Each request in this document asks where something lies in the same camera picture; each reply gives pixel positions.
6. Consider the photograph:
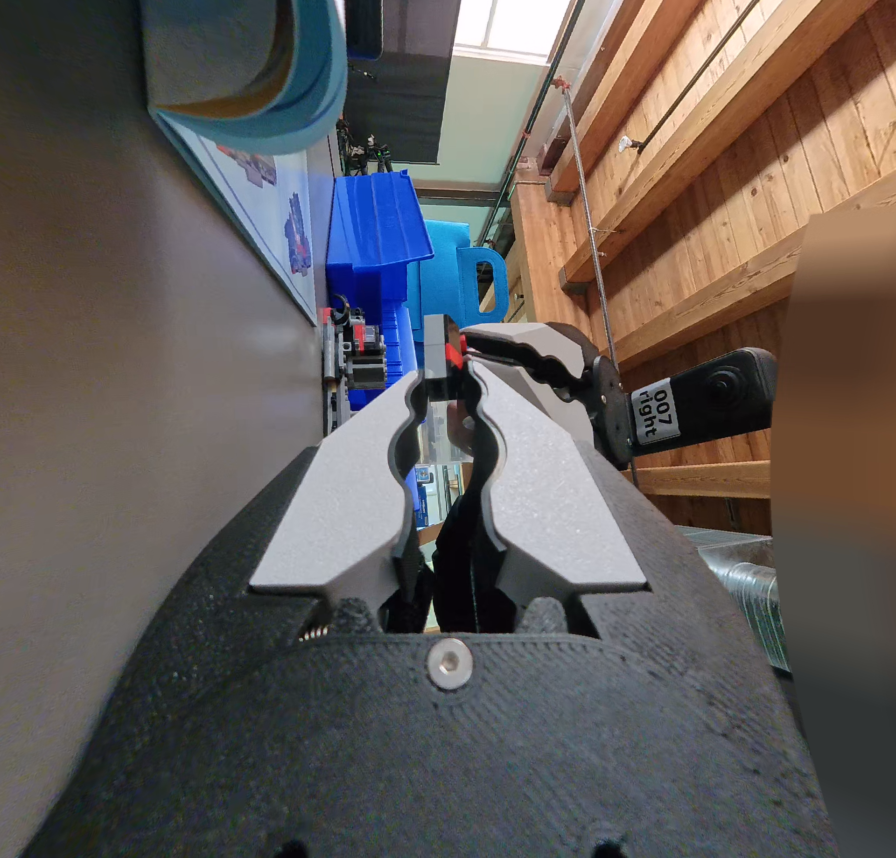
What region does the grey desk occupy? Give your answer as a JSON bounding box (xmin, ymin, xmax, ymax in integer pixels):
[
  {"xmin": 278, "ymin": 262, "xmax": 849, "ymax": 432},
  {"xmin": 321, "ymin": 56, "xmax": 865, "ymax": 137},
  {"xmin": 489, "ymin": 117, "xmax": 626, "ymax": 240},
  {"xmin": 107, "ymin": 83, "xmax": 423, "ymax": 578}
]
[{"xmin": 0, "ymin": 0, "xmax": 337, "ymax": 858}]

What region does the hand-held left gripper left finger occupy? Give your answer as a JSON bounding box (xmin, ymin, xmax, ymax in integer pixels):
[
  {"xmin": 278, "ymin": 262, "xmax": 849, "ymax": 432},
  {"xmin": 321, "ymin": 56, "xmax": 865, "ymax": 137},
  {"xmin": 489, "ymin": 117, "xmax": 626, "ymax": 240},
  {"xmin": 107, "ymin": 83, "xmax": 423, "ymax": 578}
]
[{"xmin": 250, "ymin": 370, "xmax": 428, "ymax": 601}]

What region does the small grey red brick assembly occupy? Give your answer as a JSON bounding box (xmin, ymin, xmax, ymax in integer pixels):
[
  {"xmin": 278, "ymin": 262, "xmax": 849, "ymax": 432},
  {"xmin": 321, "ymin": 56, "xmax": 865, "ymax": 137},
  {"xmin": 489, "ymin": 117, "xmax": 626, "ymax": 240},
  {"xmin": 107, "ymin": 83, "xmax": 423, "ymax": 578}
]
[{"xmin": 422, "ymin": 314, "xmax": 469, "ymax": 400}]

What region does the steel ceiling pipe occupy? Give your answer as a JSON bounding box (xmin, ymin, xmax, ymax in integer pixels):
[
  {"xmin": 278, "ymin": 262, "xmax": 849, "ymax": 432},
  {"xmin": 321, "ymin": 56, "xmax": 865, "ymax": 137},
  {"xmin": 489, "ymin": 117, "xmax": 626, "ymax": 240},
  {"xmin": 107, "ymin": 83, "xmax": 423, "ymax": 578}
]
[{"xmin": 553, "ymin": 76, "xmax": 618, "ymax": 363}]

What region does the black hard case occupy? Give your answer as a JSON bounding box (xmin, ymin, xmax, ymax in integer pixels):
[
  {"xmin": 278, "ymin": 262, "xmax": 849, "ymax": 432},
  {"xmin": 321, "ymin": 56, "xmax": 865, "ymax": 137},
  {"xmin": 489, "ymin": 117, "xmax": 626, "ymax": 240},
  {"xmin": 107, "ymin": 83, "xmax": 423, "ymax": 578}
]
[{"xmin": 343, "ymin": 0, "xmax": 386, "ymax": 63}]

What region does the bright window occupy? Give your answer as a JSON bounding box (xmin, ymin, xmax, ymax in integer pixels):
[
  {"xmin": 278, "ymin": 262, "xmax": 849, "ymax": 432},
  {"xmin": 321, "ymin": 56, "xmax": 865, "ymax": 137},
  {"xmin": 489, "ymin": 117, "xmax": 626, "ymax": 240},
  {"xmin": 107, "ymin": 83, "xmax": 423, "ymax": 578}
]
[{"xmin": 454, "ymin": 0, "xmax": 588, "ymax": 57}]

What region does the brick instruction booklet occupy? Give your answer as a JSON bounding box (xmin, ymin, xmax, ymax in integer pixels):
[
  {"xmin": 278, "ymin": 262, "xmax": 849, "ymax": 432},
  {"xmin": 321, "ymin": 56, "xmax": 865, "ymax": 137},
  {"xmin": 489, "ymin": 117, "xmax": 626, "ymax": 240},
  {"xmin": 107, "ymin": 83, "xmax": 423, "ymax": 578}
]
[{"xmin": 136, "ymin": 0, "xmax": 351, "ymax": 327}]

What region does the blue plastic bin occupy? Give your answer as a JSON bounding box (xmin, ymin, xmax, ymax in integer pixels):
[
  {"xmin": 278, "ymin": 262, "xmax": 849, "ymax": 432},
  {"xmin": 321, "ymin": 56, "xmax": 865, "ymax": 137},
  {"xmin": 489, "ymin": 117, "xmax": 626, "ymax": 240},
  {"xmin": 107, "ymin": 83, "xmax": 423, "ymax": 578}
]
[{"xmin": 324, "ymin": 171, "xmax": 436, "ymax": 412}]

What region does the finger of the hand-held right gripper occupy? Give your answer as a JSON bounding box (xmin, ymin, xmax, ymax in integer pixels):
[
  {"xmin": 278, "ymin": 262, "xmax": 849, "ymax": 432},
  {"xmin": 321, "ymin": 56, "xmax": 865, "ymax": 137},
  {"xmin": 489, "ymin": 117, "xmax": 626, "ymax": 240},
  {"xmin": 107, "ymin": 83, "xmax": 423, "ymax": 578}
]
[
  {"xmin": 462, "ymin": 322, "xmax": 596, "ymax": 400},
  {"xmin": 465, "ymin": 357, "xmax": 596, "ymax": 446}
]

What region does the silver ventilation duct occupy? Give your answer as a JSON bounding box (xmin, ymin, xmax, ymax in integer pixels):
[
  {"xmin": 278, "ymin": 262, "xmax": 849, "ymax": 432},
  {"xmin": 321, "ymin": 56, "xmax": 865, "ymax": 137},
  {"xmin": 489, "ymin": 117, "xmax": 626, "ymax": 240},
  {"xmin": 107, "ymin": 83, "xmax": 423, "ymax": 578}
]
[{"xmin": 682, "ymin": 528, "xmax": 795, "ymax": 671}]

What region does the black curtain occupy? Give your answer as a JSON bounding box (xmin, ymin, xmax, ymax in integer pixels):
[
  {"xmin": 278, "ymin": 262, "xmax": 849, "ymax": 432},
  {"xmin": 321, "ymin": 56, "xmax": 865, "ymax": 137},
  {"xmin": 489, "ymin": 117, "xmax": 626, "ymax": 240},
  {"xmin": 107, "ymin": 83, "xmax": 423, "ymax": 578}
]
[{"xmin": 346, "ymin": 0, "xmax": 469, "ymax": 166}]

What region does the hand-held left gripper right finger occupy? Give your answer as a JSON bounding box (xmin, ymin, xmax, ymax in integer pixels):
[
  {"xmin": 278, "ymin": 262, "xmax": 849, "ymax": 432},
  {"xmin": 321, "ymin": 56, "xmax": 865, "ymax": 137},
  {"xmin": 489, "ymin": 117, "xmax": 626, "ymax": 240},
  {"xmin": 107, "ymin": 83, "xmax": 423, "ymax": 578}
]
[{"xmin": 465, "ymin": 359, "xmax": 648, "ymax": 606}]

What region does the person's right hand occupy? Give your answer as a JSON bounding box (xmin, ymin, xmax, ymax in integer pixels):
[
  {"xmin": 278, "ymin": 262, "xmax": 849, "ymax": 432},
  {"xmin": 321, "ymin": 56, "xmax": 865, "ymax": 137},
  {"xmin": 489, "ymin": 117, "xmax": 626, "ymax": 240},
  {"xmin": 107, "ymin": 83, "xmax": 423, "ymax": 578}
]
[{"xmin": 448, "ymin": 399, "xmax": 478, "ymax": 456}]

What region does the person's right forearm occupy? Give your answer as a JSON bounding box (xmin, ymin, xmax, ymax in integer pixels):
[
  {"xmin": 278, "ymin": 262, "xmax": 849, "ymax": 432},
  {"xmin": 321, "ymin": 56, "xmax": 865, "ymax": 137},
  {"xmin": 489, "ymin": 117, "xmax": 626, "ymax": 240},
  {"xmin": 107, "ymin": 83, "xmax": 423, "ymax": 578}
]
[{"xmin": 433, "ymin": 494, "xmax": 491, "ymax": 631}]

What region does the toy brick vehicle model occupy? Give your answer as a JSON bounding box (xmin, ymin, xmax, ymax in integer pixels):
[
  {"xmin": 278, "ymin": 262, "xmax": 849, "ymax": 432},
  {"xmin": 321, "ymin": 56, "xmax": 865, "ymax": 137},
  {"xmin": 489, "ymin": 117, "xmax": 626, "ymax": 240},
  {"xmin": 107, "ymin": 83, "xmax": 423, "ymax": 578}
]
[{"xmin": 321, "ymin": 293, "xmax": 391, "ymax": 433}]

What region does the blue felt bag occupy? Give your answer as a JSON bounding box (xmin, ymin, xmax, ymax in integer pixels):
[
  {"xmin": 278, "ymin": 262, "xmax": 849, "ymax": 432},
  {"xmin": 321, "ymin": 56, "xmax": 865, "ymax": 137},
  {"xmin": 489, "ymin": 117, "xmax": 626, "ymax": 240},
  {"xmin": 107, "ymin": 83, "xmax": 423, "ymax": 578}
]
[{"xmin": 406, "ymin": 220, "xmax": 510, "ymax": 344}]

